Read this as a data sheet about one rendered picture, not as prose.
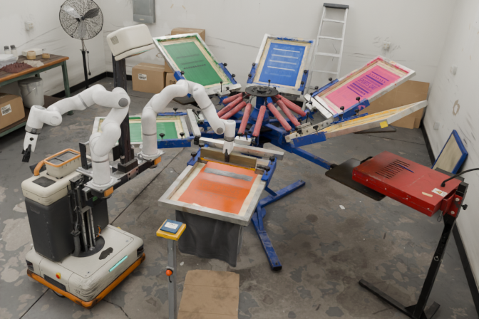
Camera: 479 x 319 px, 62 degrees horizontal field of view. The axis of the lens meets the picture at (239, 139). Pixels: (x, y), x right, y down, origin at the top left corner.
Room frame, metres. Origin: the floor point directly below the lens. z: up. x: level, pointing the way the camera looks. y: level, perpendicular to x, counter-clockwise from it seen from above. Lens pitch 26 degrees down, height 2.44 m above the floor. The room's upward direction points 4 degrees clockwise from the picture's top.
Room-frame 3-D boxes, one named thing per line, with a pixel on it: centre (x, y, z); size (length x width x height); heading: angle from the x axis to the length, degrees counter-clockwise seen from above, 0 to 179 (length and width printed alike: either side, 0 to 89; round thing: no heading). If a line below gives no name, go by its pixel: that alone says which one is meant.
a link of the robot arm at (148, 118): (2.42, 0.60, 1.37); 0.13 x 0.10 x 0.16; 9
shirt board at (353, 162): (2.93, -0.64, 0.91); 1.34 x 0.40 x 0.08; 45
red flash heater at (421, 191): (2.40, -1.18, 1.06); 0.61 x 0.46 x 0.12; 45
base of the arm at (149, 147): (2.42, 0.62, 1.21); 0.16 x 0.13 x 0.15; 64
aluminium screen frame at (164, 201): (2.38, 0.10, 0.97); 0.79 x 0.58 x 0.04; 165
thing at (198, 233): (2.09, 0.17, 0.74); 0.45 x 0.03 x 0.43; 75
